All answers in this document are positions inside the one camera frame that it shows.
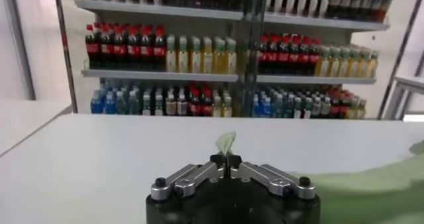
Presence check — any white metal side table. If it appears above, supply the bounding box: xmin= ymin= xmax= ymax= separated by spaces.
xmin=383 ymin=75 xmax=424 ymax=122

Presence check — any dark bottle grey label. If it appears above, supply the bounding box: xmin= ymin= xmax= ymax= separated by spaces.
xmin=360 ymin=0 xmax=372 ymax=22
xmin=380 ymin=0 xmax=394 ymax=23
xmin=350 ymin=0 xmax=362 ymax=21
xmin=370 ymin=0 xmax=382 ymax=23
xmin=329 ymin=0 xmax=342 ymax=19

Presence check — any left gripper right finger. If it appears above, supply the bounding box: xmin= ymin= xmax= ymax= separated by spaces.
xmin=228 ymin=154 xmax=316 ymax=200

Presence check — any black metal frame post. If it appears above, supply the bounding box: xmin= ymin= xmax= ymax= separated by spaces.
xmin=52 ymin=0 xmax=79 ymax=114
xmin=376 ymin=0 xmax=424 ymax=120

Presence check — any grey beverage display rack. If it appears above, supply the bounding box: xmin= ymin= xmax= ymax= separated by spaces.
xmin=74 ymin=0 xmax=252 ymax=119
xmin=251 ymin=0 xmax=392 ymax=120

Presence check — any light green T-shirt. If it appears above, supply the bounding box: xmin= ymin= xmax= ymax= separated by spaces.
xmin=215 ymin=131 xmax=424 ymax=224

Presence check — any red-capped cola bottle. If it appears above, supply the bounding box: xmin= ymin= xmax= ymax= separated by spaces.
xmin=288 ymin=35 xmax=300 ymax=76
xmin=85 ymin=24 xmax=99 ymax=70
xmin=99 ymin=25 xmax=113 ymax=70
xmin=308 ymin=38 xmax=321 ymax=77
xmin=258 ymin=34 xmax=270 ymax=75
xmin=126 ymin=25 xmax=140 ymax=71
xmin=268 ymin=34 xmax=280 ymax=76
xmin=112 ymin=25 xmax=127 ymax=71
xmin=139 ymin=25 xmax=154 ymax=71
xmin=152 ymin=25 xmax=167 ymax=72
xmin=298 ymin=36 xmax=310 ymax=76
xmin=278 ymin=34 xmax=290 ymax=76

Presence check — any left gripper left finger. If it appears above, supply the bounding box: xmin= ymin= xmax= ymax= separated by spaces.
xmin=150 ymin=152 xmax=228 ymax=201

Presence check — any yellow juice bottle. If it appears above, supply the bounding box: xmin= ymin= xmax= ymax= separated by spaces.
xmin=201 ymin=36 xmax=214 ymax=75
xmin=317 ymin=45 xmax=329 ymax=78
xmin=367 ymin=49 xmax=380 ymax=79
xmin=338 ymin=46 xmax=350 ymax=78
xmin=328 ymin=46 xmax=340 ymax=78
xmin=358 ymin=48 xmax=370 ymax=79
xmin=165 ymin=34 xmax=178 ymax=74
xmin=176 ymin=35 xmax=190 ymax=74
xmin=225 ymin=38 xmax=238 ymax=76
xmin=213 ymin=36 xmax=226 ymax=75
xmin=189 ymin=36 xmax=202 ymax=74
xmin=348 ymin=47 xmax=360 ymax=78

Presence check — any grey window frame post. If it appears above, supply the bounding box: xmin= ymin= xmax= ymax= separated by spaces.
xmin=5 ymin=0 xmax=36 ymax=101

